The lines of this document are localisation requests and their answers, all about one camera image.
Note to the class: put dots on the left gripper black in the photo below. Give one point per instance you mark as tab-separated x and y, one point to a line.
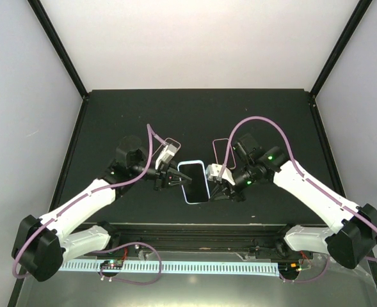
166	178

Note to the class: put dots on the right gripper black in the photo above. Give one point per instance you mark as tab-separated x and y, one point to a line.
239	194

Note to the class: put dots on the light blue phone case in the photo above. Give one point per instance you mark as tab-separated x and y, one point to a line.
197	191

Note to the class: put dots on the pink phone case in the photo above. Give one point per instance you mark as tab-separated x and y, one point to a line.
167	141

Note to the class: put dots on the pink cased phone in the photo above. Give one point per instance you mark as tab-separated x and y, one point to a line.
219	147

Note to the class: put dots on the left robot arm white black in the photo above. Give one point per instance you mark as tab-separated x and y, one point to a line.
43	244

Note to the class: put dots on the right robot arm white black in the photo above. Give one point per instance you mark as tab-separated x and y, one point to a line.
349	233

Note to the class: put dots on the right small circuit board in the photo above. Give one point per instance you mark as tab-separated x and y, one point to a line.
297	267

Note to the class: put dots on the small circuit board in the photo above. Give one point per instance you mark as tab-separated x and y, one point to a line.
297	267
111	265

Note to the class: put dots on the left small circuit board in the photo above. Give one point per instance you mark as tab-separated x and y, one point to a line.
111	265

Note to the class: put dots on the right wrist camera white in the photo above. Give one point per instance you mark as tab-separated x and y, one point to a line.
216	173

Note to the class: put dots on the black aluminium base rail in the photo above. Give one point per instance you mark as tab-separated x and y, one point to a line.
283	241

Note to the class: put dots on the white slotted cable duct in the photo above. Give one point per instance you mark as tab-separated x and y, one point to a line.
177	267

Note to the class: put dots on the left rear black frame post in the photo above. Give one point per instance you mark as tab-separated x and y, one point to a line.
54	38

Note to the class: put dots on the black frame post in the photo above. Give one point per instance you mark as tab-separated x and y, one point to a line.
340	45
54	38

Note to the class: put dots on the right rear black frame post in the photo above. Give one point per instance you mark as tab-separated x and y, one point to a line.
340	45

